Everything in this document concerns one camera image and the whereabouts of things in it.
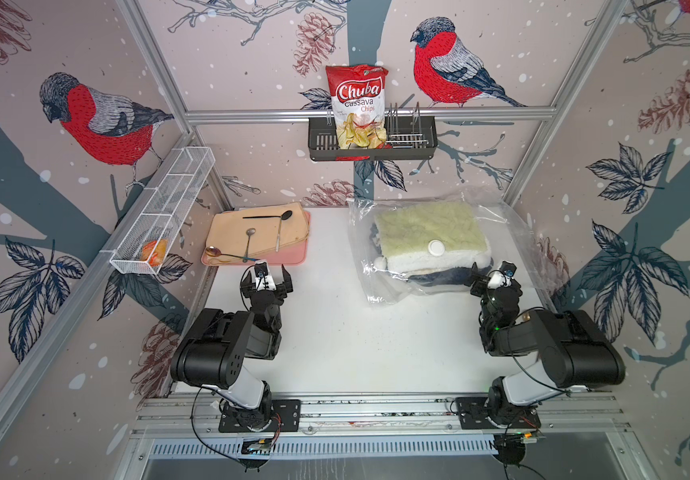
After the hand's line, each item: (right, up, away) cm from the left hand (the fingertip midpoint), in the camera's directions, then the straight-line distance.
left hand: (270, 262), depth 89 cm
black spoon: (-3, +16, +29) cm, 33 cm away
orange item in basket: (-20, +5, -23) cm, 31 cm away
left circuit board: (+2, -43, -18) cm, 46 cm away
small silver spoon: (-15, +10, +25) cm, 31 cm away
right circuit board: (+64, -41, -19) cm, 79 cm away
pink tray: (+3, +1, +19) cm, 19 cm away
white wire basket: (-26, +14, -12) cm, 32 cm away
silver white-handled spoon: (-4, +8, +24) cm, 26 cm away
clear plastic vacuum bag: (+87, +9, +25) cm, 91 cm away
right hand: (+67, -1, +1) cm, 67 cm away
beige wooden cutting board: (-25, +11, +28) cm, 39 cm away
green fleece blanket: (+51, +6, +2) cm, 51 cm away
